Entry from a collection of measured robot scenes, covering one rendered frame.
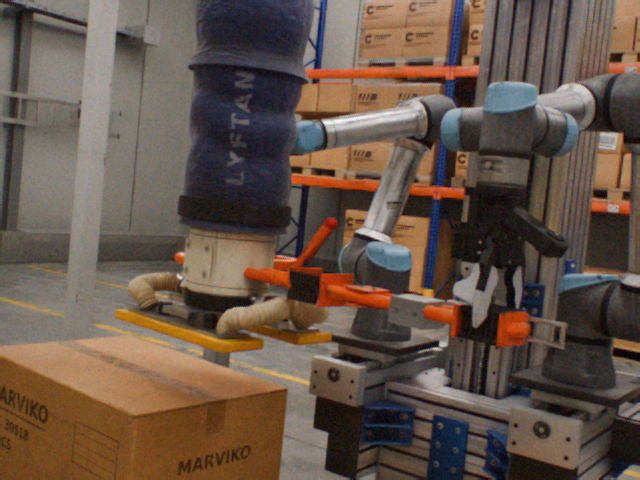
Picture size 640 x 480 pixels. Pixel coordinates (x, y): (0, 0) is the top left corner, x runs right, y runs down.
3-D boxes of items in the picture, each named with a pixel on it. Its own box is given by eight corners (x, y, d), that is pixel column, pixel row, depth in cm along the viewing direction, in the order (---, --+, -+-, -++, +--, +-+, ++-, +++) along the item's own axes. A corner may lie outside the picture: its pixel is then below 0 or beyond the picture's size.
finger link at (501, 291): (492, 310, 125) (486, 258, 122) (526, 317, 121) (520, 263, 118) (482, 319, 123) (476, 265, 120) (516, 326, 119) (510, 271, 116)
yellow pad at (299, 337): (188, 314, 172) (190, 292, 171) (222, 312, 179) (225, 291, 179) (298, 346, 149) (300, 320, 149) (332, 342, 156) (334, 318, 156)
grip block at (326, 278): (282, 299, 139) (286, 267, 139) (319, 298, 146) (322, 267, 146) (317, 307, 133) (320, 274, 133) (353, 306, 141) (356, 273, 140)
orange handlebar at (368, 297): (139, 258, 172) (140, 242, 172) (240, 259, 194) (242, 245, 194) (516, 345, 110) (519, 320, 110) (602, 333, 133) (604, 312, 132)
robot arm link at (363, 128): (478, 134, 195) (297, 164, 179) (456, 135, 206) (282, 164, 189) (473, 88, 194) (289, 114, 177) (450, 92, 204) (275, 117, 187)
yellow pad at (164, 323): (113, 318, 158) (116, 294, 157) (154, 316, 165) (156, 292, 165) (222, 354, 135) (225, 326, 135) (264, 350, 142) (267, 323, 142)
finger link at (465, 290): (448, 321, 116) (467, 265, 119) (483, 329, 112) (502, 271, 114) (438, 314, 114) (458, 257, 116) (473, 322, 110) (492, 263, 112)
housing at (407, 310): (385, 322, 125) (388, 294, 125) (410, 320, 130) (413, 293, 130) (421, 330, 121) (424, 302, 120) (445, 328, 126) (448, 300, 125)
